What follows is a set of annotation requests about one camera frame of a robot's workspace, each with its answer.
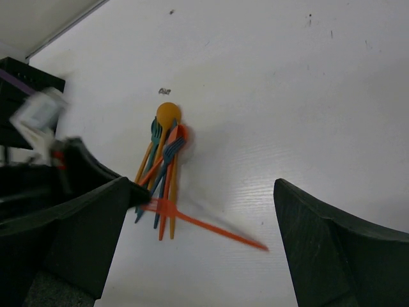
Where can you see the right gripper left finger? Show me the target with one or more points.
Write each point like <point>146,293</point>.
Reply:
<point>61,256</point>

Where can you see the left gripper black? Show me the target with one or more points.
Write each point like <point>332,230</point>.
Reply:
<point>75,188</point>

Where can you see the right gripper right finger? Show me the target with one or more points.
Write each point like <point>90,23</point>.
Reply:
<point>336,258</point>

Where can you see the orange fork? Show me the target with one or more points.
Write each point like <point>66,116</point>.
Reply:
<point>168,209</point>

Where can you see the orange spoon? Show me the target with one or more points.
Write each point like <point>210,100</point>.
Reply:
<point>163,219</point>

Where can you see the teal fork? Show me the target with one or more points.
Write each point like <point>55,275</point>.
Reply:
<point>147,162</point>

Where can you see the black utensil caddy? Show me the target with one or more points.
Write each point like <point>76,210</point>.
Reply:
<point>12,98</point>

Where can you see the dark blue fork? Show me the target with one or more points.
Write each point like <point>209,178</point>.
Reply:
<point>168,154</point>

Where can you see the yellow knife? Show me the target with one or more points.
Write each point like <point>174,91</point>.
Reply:
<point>173,194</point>

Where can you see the orange knife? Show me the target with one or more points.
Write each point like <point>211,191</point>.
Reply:
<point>159,166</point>

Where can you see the yellow spoon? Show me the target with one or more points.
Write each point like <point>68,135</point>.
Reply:
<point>166,114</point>

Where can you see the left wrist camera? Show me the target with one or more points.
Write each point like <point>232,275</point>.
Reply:
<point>35,118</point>

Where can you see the aluminium frame rail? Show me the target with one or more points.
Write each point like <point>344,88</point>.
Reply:
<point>73,21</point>

